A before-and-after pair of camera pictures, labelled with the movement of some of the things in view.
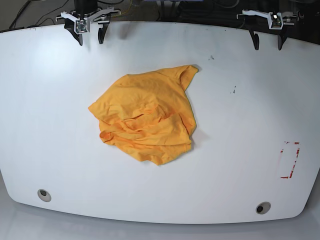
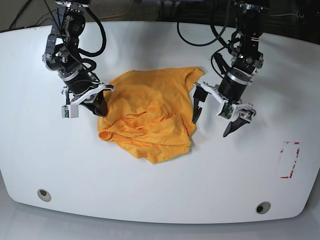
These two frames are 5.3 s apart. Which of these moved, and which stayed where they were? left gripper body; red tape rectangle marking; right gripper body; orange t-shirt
Moved: left gripper body; right gripper body
Stayed: orange t-shirt; red tape rectangle marking
